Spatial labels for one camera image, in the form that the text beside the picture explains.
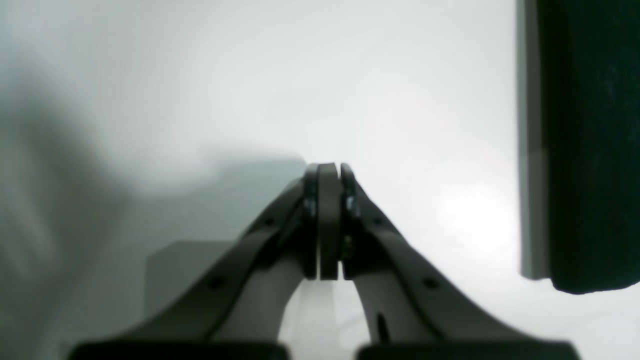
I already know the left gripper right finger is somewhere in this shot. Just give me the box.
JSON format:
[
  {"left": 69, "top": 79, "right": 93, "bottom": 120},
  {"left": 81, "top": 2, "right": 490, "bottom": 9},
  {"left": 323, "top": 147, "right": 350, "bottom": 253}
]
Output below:
[{"left": 320, "top": 163, "right": 578, "bottom": 360}]

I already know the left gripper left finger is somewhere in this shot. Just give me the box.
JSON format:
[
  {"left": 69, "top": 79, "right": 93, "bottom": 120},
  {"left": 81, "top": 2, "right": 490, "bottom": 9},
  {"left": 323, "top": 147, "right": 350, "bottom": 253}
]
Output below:
[{"left": 69, "top": 164, "right": 321, "bottom": 360}]

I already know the black T-shirt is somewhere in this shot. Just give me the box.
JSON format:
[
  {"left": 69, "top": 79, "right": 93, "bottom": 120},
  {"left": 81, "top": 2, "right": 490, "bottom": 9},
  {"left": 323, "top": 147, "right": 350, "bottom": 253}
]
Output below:
[{"left": 537, "top": 0, "right": 640, "bottom": 295}]

